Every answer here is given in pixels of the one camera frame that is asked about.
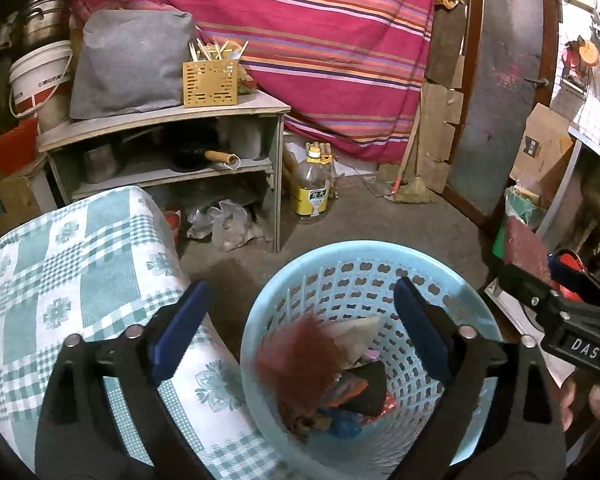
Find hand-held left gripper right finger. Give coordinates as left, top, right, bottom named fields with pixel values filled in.
left=390, top=276, right=569, bottom=480

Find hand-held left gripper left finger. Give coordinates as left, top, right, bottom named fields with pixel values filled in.
left=34, top=280, right=217, bottom=480

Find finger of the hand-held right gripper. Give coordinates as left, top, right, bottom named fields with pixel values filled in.
left=547, top=249, right=600, bottom=307
left=495, top=259, right=563, bottom=322

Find maroon scouring pad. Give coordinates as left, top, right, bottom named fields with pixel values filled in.
left=255, top=317, right=351, bottom=407
left=502, top=216, right=554, bottom=286

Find light blue plastic basket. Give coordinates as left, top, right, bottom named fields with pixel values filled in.
left=240, top=240, right=504, bottom=480

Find blue plastic bag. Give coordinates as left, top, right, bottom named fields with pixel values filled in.
left=324, top=410, right=364, bottom=439

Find beige shoe insole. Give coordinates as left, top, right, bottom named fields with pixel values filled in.
left=330, top=316, right=382, bottom=367

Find black shoe sole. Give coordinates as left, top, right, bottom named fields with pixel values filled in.
left=340, top=362, right=389, bottom=419

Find crumpled clear plastic bags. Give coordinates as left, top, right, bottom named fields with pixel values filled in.
left=187, top=199, right=262, bottom=252

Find green checked tablecloth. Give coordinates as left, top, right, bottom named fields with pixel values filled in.
left=0, top=185, right=292, bottom=480

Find straw broom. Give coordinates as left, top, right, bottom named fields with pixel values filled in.
left=392, top=105, right=432, bottom=205

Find brown cardboard box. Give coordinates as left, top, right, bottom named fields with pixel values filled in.
left=510, top=102, right=576, bottom=192

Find cooking oil bottle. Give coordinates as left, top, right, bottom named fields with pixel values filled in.
left=291, top=142, right=335, bottom=225

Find small metal pot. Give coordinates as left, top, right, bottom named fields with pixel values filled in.
left=82, top=142, right=122, bottom=184

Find cardboard sheets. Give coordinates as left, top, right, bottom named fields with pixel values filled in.
left=419, top=5, right=467, bottom=192

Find grey metal door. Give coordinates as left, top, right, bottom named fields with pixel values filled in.
left=445, top=0, right=562, bottom=231

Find cardboard box with blue print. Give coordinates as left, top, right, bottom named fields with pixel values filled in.
left=0, top=172, right=44, bottom=239

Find low wooden shelf cabinet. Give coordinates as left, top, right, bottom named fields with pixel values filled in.
left=37, top=92, right=292, bottom=254

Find yellow chopstick holder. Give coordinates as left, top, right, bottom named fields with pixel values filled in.
left=182, top=59, right=241, bottom=109

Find grey cushion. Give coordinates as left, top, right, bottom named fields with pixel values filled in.
left=70, top=9, right=199, bottom=120

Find bundle of chopsticks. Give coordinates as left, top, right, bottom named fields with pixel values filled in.
left=189, top=37, right=251, bottom=64

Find white plastic bucket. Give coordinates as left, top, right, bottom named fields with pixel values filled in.
left=9, top=40, right=76, bottom=121

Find pink striped blanket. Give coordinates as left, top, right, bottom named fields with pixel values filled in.
left=70, top=0, right=441, bottom=166

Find pan with wooden handle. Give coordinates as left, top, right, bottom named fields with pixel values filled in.
left=172, top=144, right=242, bottom=172

